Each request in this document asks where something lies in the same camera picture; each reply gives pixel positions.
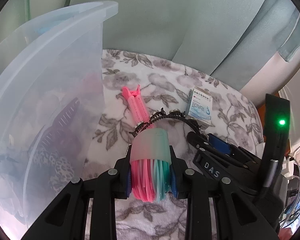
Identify black beaded headband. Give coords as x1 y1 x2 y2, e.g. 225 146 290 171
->
129 107 201 138

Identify clear plastic storage bin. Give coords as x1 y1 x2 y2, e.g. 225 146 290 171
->
0 1 119 239

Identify leopard print scrunchie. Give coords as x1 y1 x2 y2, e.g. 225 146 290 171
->
32 146 74 193

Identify small medicine box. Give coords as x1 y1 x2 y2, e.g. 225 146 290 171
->
186 87 213 125

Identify green curtain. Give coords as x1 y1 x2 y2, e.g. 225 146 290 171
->
0 0 300 93

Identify pink teal hair ties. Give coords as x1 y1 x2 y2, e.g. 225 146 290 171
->
129 127 172 203

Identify black cable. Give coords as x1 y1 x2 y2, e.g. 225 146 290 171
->
280 167 300 223

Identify pink hair roller clip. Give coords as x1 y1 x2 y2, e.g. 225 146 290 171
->
122 85 149 124

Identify white power strip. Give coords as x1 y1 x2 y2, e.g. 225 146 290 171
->
281 157 300 189

